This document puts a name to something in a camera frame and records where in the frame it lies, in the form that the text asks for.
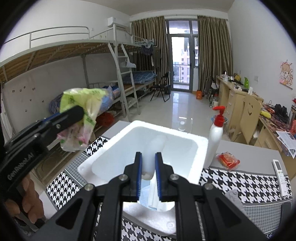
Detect red snack packet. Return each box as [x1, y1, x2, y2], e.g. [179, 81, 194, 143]
[216, 152, 241, 171]

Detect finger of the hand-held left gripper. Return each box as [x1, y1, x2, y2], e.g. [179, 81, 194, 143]
[10, 112, 68, 141]
[35, 105, 84, 139]

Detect black smartphone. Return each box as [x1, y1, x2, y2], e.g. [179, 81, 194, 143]
[280, 202, 293, 223]

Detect yellow-green plastic packet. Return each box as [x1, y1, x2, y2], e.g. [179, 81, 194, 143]
[57, 88, 109, 152]

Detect blue checked mattress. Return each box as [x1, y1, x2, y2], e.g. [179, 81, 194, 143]
[121, 71, 158, 85]

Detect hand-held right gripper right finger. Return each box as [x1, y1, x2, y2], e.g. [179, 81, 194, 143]
[155, 152, 270, 241]

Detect houndstooth table mat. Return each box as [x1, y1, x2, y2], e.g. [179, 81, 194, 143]
[46, 136, 293, 241]

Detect wooden chair with smiley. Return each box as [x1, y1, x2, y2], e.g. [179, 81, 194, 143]
[231, 94, 263, 145]

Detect white remote control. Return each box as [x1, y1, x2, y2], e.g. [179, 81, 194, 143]
[272, 159, 289, 197]

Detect grey padded wall board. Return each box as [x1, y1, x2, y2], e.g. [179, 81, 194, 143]
[5, 62, 86, 130]

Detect dark hanging clothes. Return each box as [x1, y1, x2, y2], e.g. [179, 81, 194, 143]
[140, 44, 162, 70]

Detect grey sock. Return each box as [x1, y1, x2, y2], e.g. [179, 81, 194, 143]
[225, 189, 245, 209]

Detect white air conditioner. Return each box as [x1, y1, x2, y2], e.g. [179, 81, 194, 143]
[107, 17, 130, 29]

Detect red bag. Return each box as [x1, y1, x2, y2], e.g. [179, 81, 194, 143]
[96, 113, 114, 127]

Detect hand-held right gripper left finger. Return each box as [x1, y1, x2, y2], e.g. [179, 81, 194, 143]
[31, 152, 143, 241]

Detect glass balcony door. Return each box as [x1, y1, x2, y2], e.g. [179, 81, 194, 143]
[165, 20, 199, 92]

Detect colourful desk mat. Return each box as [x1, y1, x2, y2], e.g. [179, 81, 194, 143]
[261, 105, 296, 149]

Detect white foam sheet bundle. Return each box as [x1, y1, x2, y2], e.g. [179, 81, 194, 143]
[142, 136, 167, 180]

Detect cartoon wall poster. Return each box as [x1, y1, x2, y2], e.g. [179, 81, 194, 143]
[279, 60, 296, 87]

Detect printed paper sheets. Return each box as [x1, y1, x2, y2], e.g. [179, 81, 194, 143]
[276, 130, 296, 159]

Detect brown curtain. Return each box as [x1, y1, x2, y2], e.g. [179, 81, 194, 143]
[197, 15, 233, 93]
[131, 16, 170, 85]

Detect white foam box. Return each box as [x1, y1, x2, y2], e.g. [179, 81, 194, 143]
[77, 120, 208, 237]

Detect white pump bottle red cap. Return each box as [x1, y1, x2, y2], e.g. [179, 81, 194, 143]
[203, 106, 226, 168]

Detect person's left hand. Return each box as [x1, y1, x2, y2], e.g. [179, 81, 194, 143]
[5, 175, 46, 223]

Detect white metal bunk bed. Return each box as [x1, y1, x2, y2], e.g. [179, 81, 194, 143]
[0, 26, 140, 183]
[113, 22, 160, 93]

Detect wooden desk with drawers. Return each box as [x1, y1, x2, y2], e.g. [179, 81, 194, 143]
[216, 76, 264, 139]

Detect black folding chair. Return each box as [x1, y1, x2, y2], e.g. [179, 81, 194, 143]
[150, 72, 171, 102]

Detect blue face mask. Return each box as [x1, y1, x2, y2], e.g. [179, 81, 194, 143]
[139, 179, 160, 210]

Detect black bag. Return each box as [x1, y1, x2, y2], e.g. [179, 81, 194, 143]
[274, 104, 289, 121]

